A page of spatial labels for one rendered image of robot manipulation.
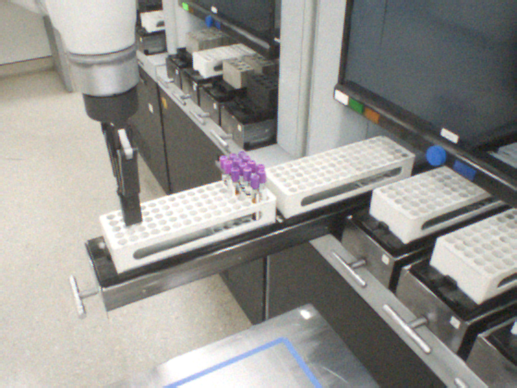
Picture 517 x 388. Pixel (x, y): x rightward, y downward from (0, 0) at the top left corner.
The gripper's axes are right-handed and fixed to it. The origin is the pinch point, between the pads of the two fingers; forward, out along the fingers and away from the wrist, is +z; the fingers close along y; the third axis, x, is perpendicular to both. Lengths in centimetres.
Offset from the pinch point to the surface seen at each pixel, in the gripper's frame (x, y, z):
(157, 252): -2.7, -2.2, 9.6
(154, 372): 5.5, -25.7, 8.4
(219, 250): -12.5, -6.4, 10.0
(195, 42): -45, 82, 3
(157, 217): -4.3, 0.9, 4.7
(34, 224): 22, 134, 90
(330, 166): -40.1, 0.8, 4.9
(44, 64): -13, 350, 87
